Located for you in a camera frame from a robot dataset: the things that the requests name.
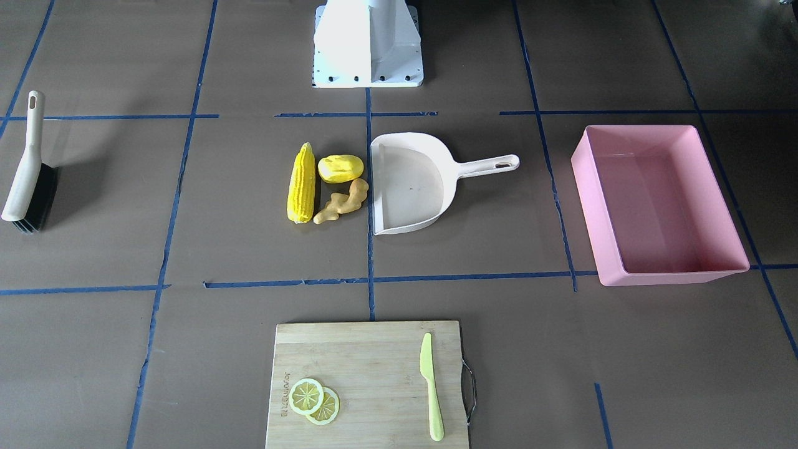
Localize beige plastic dustpan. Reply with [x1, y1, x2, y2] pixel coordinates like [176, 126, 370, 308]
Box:
[370, 132, 521, 236]

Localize beige hand brush black bristles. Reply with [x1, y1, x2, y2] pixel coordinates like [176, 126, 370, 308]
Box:
[2, 89, 58, 234]

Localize pink plastic bin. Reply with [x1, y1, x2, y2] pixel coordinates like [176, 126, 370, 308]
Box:
[571, 125, 750, 287]

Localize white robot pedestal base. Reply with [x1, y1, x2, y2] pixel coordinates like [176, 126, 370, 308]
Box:
[312, 1, 425, 89]

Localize yellow toy corn cob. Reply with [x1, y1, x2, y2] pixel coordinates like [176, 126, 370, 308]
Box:
[287, 142, 317, 224]

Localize tan toy ginger root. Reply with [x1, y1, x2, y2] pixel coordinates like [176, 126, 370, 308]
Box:
[312, 178, 370, 225]

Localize light green plastic knife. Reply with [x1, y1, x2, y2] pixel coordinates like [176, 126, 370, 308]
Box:
[419, 332, 445, 442]

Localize lemon slice upper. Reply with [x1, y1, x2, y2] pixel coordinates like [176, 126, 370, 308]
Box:
[288, 378, 325, 416]

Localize wooden cutting board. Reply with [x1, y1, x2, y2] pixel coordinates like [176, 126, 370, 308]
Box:
[265, 321, 470, 448]

